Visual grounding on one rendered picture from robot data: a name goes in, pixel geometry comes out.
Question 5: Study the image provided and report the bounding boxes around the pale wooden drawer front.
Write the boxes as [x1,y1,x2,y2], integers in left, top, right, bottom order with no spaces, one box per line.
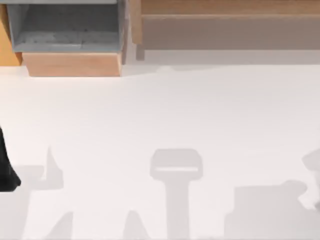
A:
[21,51,123,77]

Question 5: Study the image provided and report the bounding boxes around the wooden open shelf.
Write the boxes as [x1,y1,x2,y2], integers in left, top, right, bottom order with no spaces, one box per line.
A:
[129,0,320,61]

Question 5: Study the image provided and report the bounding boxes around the grey pierced drawer inside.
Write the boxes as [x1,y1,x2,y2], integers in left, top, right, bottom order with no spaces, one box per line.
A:
[5,0,126,54]

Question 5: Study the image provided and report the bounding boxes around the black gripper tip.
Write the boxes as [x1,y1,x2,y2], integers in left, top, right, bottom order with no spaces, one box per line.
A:
[0,127,22,193]

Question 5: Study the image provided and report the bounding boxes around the wooden cupboard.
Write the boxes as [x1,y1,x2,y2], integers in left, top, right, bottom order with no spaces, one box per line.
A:
[0,3,23,67]

